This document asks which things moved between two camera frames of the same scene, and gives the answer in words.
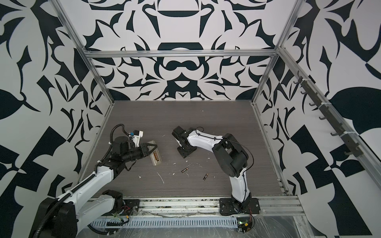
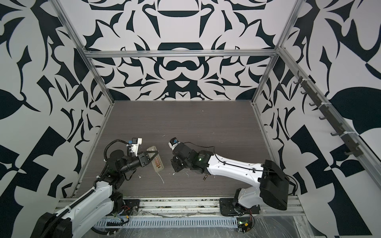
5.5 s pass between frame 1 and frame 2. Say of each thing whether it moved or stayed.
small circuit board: stayed
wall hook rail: stayed
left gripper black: moved
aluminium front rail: stayed
